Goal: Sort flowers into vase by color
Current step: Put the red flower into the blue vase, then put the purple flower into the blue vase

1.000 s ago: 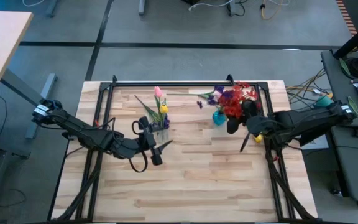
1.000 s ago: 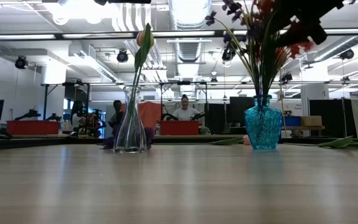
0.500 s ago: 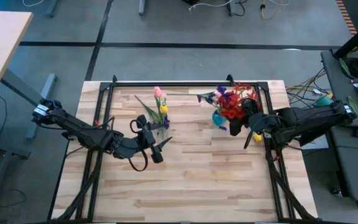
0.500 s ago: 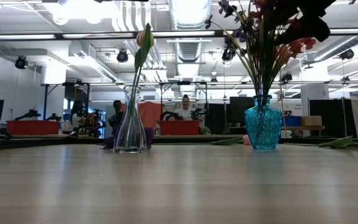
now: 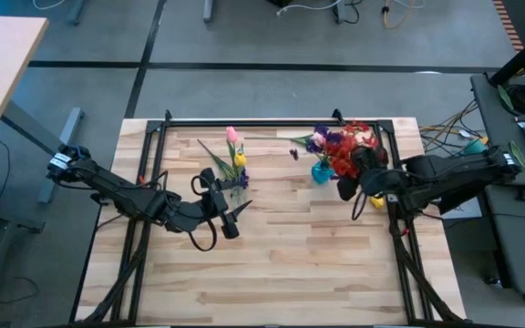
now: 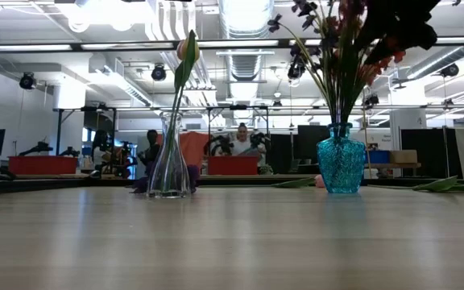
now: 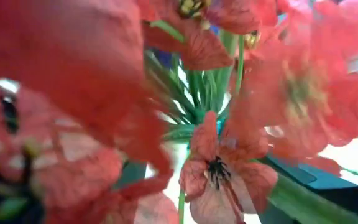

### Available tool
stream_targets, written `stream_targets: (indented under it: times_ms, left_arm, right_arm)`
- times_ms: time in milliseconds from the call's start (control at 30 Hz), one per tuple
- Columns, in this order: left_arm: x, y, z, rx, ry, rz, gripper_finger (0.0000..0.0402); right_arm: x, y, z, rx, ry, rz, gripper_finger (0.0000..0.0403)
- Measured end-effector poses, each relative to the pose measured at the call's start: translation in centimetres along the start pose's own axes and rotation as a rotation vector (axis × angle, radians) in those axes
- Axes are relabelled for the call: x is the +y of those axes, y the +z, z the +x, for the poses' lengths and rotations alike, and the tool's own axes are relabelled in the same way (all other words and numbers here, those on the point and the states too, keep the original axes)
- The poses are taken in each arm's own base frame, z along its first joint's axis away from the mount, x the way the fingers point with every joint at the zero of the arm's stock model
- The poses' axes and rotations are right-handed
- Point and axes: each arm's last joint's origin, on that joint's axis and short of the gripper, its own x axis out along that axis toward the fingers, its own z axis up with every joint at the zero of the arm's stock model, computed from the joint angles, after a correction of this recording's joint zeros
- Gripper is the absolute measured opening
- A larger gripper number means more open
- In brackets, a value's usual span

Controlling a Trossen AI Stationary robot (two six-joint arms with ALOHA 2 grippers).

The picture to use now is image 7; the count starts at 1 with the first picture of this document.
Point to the blue textured glass vase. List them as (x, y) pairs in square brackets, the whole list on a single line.
[(219, 126)]

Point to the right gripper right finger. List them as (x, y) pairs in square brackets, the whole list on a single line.
[(353, 202)]

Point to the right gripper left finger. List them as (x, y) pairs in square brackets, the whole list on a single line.
[(37, 216)]

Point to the red artificial flower bunch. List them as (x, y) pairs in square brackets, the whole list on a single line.
[(306, 93), (57, 62)]

